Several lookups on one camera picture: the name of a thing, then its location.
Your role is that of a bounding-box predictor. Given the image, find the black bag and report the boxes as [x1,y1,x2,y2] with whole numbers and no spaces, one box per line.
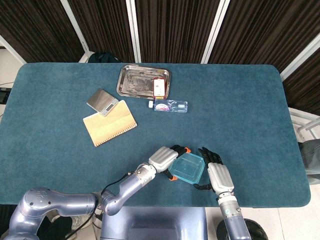
[87,52,121,63]

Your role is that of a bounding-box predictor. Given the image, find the blue-grey robot torso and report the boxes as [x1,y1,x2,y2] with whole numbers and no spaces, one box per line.
[99,206,208,240]

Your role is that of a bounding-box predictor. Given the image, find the yellow spiral notebook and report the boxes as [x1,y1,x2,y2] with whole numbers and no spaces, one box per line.
[82,99,138,148]

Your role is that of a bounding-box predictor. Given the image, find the left silver hand orange fingertips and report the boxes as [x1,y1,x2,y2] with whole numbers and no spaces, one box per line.
[148,144,192,181]

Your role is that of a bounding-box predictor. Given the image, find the white metal rack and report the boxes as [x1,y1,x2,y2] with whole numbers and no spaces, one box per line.
[287,107,320,141]

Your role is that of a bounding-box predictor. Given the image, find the white sneaker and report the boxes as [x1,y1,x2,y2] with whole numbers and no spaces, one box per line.
[71,214,102,230]

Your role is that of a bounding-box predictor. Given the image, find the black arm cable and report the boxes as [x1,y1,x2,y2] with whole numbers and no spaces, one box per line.
[101,171,133,196]

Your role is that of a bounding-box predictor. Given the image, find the right silver hand black fingers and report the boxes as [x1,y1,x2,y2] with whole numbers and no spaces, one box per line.
[192,146,235,197]

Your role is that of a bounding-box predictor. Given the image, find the stainless steel tray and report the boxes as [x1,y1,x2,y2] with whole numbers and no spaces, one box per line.
[116,64,173,99]

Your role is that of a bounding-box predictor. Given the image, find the teal container lid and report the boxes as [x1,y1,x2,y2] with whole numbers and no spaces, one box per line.
[167,152,206,185]

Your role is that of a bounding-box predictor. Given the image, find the digital kitchen scale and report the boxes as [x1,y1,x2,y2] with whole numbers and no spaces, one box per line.
[86,88,119,118]

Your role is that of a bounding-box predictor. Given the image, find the clear water bottle pink label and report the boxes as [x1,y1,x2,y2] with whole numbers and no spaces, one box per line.
[147,98,189,114]

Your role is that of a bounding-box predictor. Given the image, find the clear plastic container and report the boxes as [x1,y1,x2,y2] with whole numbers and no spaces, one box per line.
[169,154,205,185]

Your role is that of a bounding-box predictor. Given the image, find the red and white card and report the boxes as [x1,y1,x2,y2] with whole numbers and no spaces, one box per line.
[152,77,168,99]

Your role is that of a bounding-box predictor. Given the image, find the dark brown partition panel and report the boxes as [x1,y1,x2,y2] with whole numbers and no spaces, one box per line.
[67,0,141,63]
[281,39,320,113]
[0,0,93,65]
[208,0,320,76]
[126,0,231,65]

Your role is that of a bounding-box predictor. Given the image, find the grey chair seat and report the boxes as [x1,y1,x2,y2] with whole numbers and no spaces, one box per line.
[297,138,320,186]

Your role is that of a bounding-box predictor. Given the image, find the teal velvet tablecloth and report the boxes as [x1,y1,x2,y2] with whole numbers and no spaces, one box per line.
[0,62,312,208]

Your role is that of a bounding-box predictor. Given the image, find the black round wheel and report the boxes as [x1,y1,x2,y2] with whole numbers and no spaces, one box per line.
[216,218,270,240]

